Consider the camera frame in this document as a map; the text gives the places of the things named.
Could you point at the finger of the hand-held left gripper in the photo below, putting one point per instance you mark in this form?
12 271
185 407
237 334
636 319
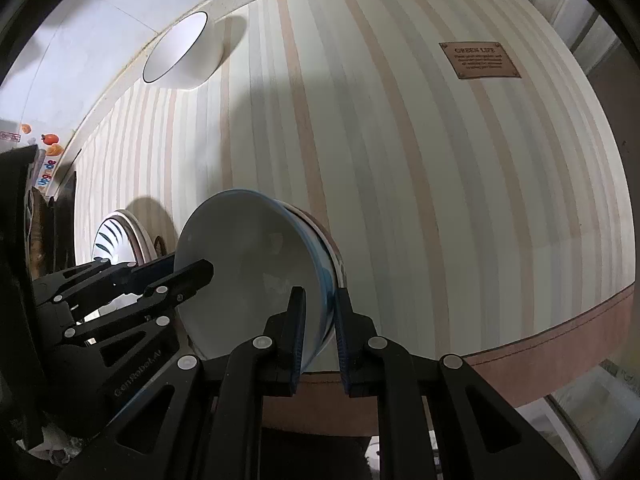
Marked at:
100 272
180 280

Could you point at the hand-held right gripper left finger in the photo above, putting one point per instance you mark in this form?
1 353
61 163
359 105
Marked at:
298 330

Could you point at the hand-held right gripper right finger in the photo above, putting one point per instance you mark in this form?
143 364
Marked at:
342 340

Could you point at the blue striped plate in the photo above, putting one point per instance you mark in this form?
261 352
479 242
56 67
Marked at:
112 240

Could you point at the white plate grey flower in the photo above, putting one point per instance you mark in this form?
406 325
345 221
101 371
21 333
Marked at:
148 247

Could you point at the blue patterned white bowl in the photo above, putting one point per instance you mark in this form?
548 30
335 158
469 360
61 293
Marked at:
240 260

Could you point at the plain white bowl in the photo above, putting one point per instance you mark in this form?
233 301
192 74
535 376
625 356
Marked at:
335 260

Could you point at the black glass cooktop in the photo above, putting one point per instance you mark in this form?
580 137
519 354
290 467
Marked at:
65 220

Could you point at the striped cat print mat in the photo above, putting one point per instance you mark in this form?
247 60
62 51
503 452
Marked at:
425 185

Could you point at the white bowl dark rim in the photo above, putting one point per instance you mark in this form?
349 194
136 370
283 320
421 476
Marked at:
200 60

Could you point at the colourful wall stickers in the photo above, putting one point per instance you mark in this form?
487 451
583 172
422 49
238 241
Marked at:
50 151

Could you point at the white door frame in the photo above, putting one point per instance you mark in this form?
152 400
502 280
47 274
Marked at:
565 5

